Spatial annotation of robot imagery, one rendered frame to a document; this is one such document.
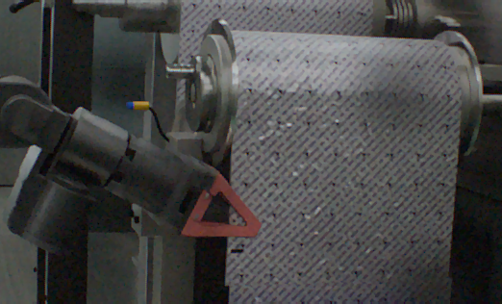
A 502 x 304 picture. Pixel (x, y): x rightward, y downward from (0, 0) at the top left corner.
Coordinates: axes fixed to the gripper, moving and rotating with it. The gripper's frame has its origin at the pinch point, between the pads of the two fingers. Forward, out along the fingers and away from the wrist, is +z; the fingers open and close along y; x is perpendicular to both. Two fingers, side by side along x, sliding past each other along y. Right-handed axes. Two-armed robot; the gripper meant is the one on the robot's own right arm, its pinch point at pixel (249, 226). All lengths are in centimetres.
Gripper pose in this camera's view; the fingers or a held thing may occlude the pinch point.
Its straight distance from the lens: 99.8
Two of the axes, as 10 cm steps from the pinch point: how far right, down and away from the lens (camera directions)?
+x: 4.6, -8.9, 0.1
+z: 8.4, 4.4, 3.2
